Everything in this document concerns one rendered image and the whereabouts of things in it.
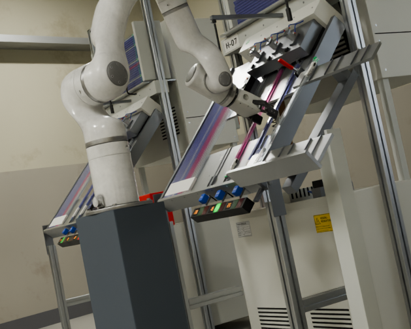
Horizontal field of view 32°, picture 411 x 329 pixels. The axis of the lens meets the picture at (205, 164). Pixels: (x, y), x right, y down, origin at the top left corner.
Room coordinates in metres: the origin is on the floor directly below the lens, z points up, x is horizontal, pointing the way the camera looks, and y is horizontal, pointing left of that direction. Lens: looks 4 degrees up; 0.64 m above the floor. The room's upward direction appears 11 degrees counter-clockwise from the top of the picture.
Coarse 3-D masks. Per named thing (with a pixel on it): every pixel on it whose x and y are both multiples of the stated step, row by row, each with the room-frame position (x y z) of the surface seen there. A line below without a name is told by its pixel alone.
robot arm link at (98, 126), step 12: (72, 72) 2.02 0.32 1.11; (72, 84) 2.00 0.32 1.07; (72, 96) 2.01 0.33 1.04; (84, 96) 1.99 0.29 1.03; (72, 108) 2.02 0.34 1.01; (84, 108) 2.02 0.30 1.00; (96, 108) 2.05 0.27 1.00; (84, 120) 1.99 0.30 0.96; (96, 120) 1.98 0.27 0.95; (108, 120) 1.97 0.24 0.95; (84, 132) 1.99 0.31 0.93; (96, 132) 1.96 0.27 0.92; (108, 132) 1.96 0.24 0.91; (120, 132) 1.99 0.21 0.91; (96, 144) 1.97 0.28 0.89
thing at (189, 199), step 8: (216, 184) 2.48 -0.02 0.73; (224, 184) 2.42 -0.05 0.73; (232, 184) 2.39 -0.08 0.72; (256, 184) 2.31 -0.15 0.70; (192, 192) 2.61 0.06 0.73; (200, 192) 2.58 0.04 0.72; (208, 192) 2.54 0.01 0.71; (216, 192) 2.51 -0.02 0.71; (248, 192) 2.39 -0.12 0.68; (256, 192) 2.37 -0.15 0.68; (160, 200) 2.83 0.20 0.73; (168, 200) 2.79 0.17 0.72; (176, 200) 2.75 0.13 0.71; (184, 200) 2.71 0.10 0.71; (192, 200) 2.68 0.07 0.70; (216, 200) 2.58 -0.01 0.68; (168, 208) 2.87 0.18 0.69; (176, 208) 2.82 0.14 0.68; (184, 208) 2.79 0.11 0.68
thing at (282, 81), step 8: (248, 64) 3.01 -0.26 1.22; (296, 64) 2.59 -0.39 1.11; (304, 64) 2.52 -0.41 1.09; (240, 72) 3.02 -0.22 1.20; (272, 72) 2.73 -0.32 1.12; (288, 72) 2.60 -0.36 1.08; (240, 80) 2.97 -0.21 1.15; (264, 80) 2.75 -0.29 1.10; (272, 80) 2.68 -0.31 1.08; (280, 80) 2.62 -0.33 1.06; (264, 88) 2.70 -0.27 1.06; (280, 88) 2.57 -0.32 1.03; (264, 96) 2.66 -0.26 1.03; (272, 96) 2.59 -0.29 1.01; (288, 96) 2.50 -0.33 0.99; (272, 104) 2.67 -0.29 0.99; (232, 112) 2.83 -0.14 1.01
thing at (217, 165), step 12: (240, 144) 2.57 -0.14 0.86; (252, 144) 2.49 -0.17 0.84; (216, 156) 2.69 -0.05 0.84; (228, 156) 2.60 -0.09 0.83; (240, 156) 2.50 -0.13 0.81; (204, 168) 2.72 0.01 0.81; (216, 168) 2.62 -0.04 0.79; (228, 168) 2.53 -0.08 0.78; (204, 180) 2.65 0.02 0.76; (216, 180) 2.56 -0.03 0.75; (228, 180) 2.47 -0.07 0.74
